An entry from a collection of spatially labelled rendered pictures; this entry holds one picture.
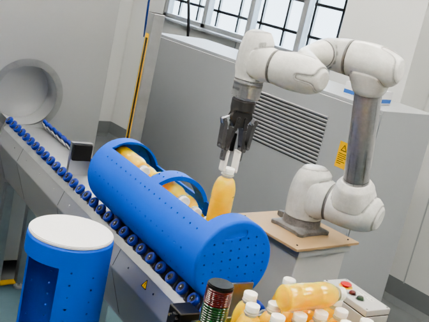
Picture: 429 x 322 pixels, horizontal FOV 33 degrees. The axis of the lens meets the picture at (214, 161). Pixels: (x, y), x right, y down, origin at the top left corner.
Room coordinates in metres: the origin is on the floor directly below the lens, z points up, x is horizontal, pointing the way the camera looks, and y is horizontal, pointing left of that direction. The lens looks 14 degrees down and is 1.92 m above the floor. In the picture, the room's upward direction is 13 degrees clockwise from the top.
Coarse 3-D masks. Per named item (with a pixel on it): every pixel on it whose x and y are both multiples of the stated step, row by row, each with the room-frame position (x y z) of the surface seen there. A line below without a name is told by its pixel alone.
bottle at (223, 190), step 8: (224, 176) 2.18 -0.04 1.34; (232, 176) 2.18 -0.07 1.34; (216, 184) 2.17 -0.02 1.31; (224, 184) 2.16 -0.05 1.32; (232, 184) 2.17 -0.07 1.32; (216, 192) 2.16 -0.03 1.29; (224, 192) 2.15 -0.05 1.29; (232, 192) 2.17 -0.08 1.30; (216, 200) 2.16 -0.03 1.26; (224, 200) 2.15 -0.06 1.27; (232, 200) 2.17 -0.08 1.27; (208, 208) 2.18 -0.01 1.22; (216, 208) 2.15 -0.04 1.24; (224, 208) 2.16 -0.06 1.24; (208, 216) 2.17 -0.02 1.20; (216, 216) 2.15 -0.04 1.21
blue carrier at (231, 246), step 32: (96, 160) 2.70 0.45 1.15; (128, 160) 2.59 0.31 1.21; (96, 192) 2.67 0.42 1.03; (128, 192) 2.44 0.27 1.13; (160, 192) 2.33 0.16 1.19; (192, 192) 2.59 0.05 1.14; (128, 224) 2.44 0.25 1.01; (160, 224) 2.22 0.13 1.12; (192, 224) 2.12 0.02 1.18; (224, 224) 2.07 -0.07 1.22; (256, 224) 2.13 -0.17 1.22; (160, 256) 2.25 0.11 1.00; (192, 256) 2.04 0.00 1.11; (224, 256) 2.08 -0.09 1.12; (256, 256) 2.15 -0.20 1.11
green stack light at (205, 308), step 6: (204, 306) 1.52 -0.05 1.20; (210, 306) 1.51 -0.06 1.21; (204, 312) 1.52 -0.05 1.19; (210, 312) 1.51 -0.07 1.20; (216, 312) 1.51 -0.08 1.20; (222, 312) 1.51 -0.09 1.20; (228, 312) 1.53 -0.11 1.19; (204, 318) 1.52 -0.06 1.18; (210, 318) 1.51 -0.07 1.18; (216, 318) 1.51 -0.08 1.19; (222, 318) 1.52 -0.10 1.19
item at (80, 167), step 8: (72, 144) 3.13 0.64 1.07; (80, 144) 3.14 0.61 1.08; (88, 144) 3.17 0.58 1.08; (72, 152) 3.13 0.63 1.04; (80, 152) 3.13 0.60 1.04; (88, 152) 3.15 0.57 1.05; (72, 160) 3.13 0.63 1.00; (80, 160) 3.14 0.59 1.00; (88, 160) 3.16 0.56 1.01; (72, 168) 3.14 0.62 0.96; (80, 168) 3.16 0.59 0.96; (88, 168) 3.18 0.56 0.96
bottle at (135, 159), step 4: (120, 148) 2.77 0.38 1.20; (124, 148) 2.76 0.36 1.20; (128, 148) 2.77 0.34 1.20; (120, 152) 2.75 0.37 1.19; (124, 152) 2.73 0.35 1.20; (128, 152) 2.72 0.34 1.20; (132, 152) 2.73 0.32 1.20; (124, 156) 2.71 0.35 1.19; (128, 156) 2.70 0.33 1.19; (132, 156) 2.69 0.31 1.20; (136, 156) 2.68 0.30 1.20; (132, 160) 2.66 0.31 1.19; (136, 160) 2.65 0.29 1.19; (140, 160) 2.66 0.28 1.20; (144, 160) 2.67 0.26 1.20; (136, 164) 2.64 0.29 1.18; (140, 164) 2.64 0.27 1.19; (144, 164) 2.65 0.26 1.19
